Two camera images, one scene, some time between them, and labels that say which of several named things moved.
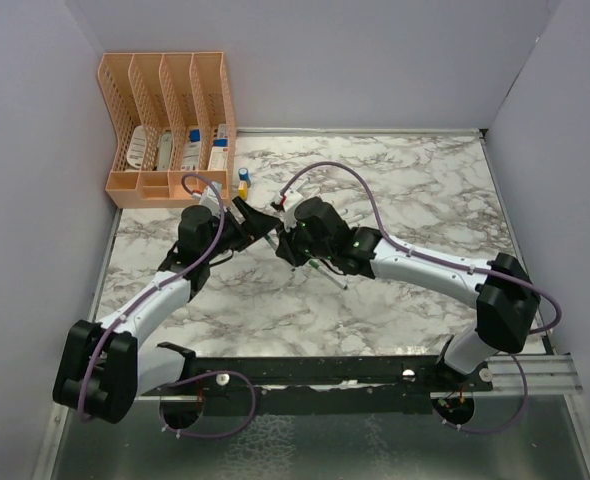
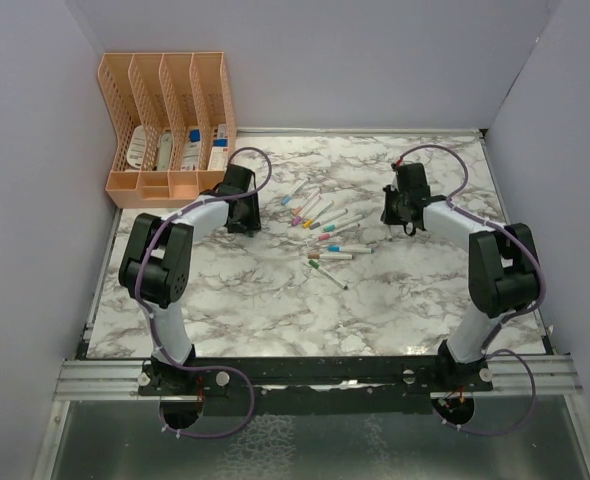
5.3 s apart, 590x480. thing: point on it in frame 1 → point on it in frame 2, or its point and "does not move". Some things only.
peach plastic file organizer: x=173 y=116 does not move
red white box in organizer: x=218 y=158 does not move
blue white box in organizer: x=192 y=152 does not move
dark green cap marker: x=327 y=274 does not move
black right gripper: x=286 y=247 → x=389 y=217
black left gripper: x=257 y=224 → x=252 y=223
